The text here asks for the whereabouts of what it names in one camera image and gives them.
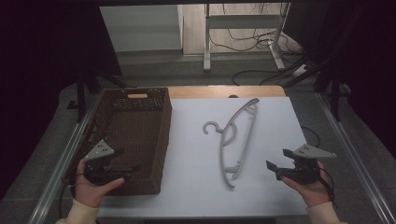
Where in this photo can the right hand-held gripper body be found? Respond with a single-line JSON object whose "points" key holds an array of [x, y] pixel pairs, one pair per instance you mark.
{"points": [[306, 171]]}

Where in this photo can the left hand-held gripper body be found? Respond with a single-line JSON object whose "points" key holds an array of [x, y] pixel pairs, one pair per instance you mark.
{"points": [[99, 151]]}

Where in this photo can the brown woven basket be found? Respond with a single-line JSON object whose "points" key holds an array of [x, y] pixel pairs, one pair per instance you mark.
{"points": [[137, 137]]}

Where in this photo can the grey plastic clothes hanger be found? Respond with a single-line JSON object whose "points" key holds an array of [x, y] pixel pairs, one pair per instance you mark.
{"points": [[239, 140]]}

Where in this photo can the person's right hand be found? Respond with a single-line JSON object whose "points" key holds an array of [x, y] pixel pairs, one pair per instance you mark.
{"points": [[313, 193]]}

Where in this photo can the person's left hand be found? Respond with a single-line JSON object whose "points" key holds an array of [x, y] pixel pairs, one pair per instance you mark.
{"points": [[88, 193]]}

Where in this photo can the black stand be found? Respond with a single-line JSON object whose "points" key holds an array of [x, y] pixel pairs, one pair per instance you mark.
{"points": [[334, 93], [81, 93]]}

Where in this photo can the white table mat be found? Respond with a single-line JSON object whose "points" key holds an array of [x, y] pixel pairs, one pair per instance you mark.
{"points": [[193, 174]]}

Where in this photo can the white power strip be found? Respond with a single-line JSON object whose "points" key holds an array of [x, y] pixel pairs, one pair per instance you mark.
{"points": [[300, 70]]}

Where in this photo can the dark curtain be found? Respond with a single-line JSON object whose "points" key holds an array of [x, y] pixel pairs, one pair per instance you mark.
{"points": [[367, 46], [37, 62]]}

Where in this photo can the white panel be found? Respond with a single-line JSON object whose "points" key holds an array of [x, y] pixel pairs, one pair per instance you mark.
{"points": [[140, 28]]}

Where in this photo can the aluminium rail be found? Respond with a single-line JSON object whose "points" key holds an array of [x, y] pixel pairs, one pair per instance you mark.
{"points": [[62, 161], [351, 149]]}

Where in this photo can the white metal desk frame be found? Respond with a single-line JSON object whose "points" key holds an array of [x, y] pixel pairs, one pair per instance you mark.
{"points": [[243, 21]]}

